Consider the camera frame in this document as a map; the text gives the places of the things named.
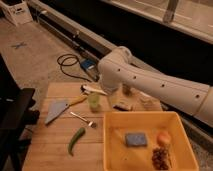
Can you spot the spatula with yellow handle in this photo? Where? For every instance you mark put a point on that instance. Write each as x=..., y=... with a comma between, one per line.
x=57, y=107

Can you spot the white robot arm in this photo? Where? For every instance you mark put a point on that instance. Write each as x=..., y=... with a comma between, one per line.
x=193, y=98

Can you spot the green paper cup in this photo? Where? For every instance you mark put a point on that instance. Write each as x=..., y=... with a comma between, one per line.
x=93, y=101

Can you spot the small dark box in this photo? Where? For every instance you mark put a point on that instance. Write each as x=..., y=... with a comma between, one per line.
x=122, y=106

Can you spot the blue and black device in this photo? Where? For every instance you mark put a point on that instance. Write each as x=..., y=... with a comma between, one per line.
x=90, y=68

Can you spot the metal fork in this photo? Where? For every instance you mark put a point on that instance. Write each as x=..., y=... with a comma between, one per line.
x=88, y=122

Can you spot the green chili pepper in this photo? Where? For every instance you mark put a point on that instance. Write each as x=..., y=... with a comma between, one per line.
x=81, y=131

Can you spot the blue sponge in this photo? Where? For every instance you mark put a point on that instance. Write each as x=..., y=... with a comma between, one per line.
x=135, y=139

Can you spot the orange fruit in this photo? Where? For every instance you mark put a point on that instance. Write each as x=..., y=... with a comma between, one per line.
x=163, y=138

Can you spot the bunch of dark grapes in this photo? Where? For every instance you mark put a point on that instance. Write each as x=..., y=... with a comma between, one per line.
x=160, y=159

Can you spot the black chair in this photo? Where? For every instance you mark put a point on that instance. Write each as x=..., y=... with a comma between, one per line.
x=15, y=115

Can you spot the white crate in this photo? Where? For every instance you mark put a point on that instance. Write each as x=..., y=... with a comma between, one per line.
x=17, y=14

